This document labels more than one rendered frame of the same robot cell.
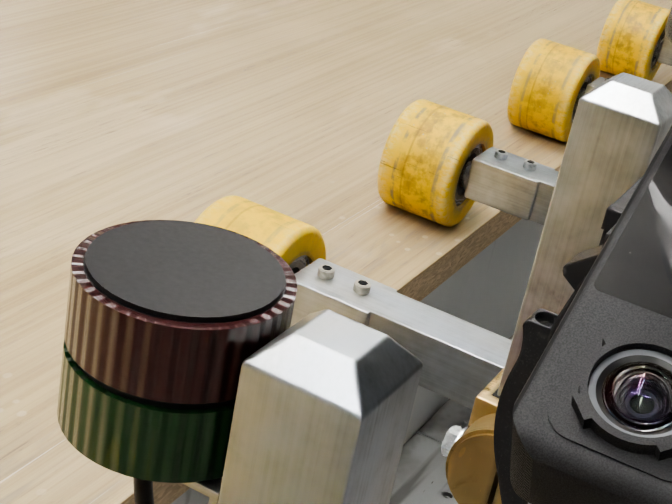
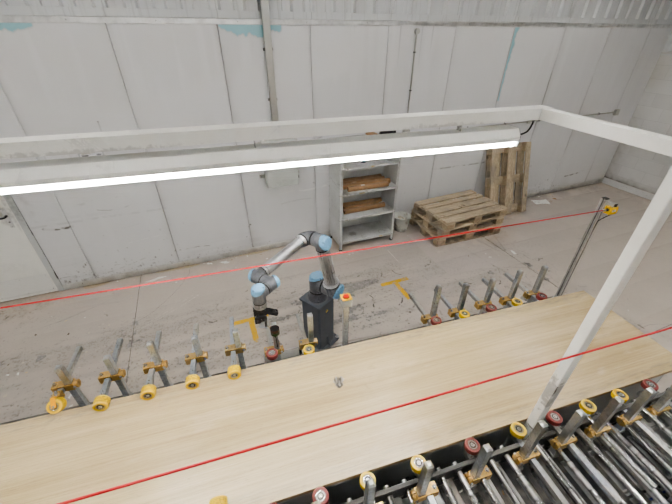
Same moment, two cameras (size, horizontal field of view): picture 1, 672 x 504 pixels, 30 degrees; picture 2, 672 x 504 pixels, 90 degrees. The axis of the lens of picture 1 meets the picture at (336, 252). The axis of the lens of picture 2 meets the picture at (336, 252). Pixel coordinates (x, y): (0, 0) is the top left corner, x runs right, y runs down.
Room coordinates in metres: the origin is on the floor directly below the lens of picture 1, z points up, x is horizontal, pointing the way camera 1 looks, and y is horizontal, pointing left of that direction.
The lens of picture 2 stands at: (1.02, 1.49, 2.76)
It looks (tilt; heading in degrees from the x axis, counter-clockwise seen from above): 33 degrees down; 229
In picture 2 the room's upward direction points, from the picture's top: straight up
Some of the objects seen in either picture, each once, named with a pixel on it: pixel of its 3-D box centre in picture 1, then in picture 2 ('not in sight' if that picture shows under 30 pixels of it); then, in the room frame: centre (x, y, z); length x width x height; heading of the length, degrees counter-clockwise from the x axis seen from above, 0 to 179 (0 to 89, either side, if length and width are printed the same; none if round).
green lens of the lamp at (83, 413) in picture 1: (170, 383); not in sight; (0.29, 0.04, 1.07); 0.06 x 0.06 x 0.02
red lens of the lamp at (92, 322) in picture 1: (180, 306); not in sight; (0.29, 0.04, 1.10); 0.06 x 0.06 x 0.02
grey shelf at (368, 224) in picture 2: not in sight; (362, 193); (-2.26, -1.70, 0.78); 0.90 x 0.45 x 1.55; 161
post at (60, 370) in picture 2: not in sight; (75, 391); (1.41, -0.52, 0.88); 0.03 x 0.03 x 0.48; 66
